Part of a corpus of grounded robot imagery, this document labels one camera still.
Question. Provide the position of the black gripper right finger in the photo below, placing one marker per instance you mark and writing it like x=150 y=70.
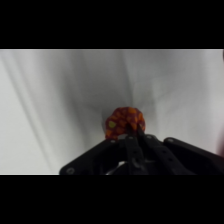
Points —
x=186 y=156

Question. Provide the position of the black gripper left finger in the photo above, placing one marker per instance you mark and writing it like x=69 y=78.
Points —
x=103 y=156

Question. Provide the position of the red orange patterned ball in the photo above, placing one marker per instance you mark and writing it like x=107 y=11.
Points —
x=124 y=122

